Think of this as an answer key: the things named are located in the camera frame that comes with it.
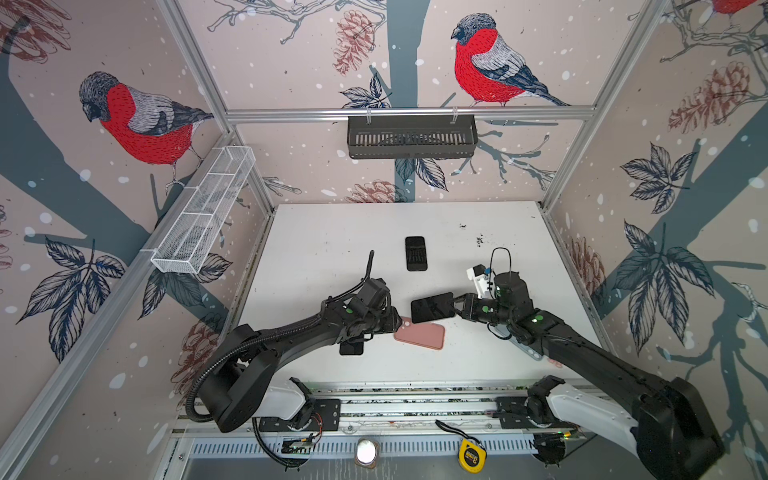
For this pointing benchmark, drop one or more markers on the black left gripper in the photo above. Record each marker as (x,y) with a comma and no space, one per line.
(392,320)

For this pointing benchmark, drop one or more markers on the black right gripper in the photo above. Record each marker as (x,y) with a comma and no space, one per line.
(473,307)

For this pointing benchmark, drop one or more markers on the pink phone case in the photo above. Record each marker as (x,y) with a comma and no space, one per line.
(426,335)

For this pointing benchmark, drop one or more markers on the black phone horizontal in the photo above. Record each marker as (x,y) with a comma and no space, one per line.
(433,308)

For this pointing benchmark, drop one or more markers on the black phone diagonal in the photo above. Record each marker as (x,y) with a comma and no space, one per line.
(416,254)

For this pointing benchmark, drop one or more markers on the light blue phone case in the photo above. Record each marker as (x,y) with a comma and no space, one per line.
(533,351)

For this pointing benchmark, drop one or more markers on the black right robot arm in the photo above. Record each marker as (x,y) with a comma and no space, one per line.
(665,424)

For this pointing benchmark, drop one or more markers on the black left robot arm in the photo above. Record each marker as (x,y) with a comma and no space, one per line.
(234,381)

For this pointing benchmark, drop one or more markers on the black phone upright left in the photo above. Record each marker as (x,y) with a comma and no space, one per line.
(352,347)

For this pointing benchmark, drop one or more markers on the yellow tape measure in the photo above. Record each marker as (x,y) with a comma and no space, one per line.
(472,454)

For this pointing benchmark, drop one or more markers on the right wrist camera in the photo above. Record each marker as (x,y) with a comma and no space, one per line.
(479,275)

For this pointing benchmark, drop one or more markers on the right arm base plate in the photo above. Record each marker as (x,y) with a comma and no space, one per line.
(518,412)

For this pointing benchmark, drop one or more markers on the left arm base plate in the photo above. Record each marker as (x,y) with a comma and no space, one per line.
(314,416)

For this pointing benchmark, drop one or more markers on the black wire basket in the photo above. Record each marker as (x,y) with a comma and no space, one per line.
(412,137)

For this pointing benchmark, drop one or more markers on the white wire basket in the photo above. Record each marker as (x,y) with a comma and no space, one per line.
(194,232)

